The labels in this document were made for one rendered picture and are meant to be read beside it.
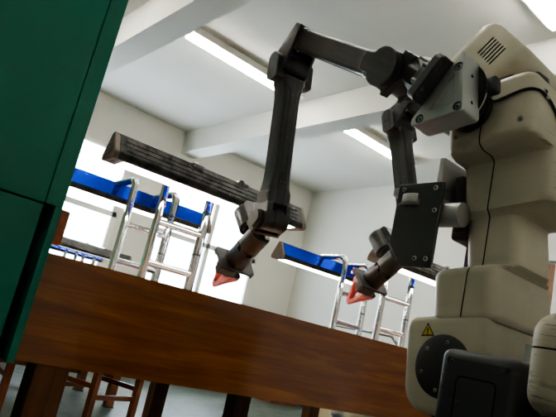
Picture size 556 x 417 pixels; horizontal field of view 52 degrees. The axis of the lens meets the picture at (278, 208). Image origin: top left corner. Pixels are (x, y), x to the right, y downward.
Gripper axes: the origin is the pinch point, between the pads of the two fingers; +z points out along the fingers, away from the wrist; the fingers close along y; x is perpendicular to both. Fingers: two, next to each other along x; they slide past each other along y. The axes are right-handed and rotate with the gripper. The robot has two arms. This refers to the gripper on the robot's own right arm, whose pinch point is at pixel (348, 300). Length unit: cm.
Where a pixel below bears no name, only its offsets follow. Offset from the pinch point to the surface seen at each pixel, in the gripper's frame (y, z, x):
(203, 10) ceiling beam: -21, 40, -282
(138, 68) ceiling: -55, 172, -435
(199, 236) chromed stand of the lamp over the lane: 31.5, 20.3, -30.1
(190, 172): 48, -1, -28
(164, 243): 31, 40, -44
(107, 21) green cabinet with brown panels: 89, -34, -13
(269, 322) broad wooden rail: 34.8, -1.9, 17.6
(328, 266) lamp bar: -54, 40, -64
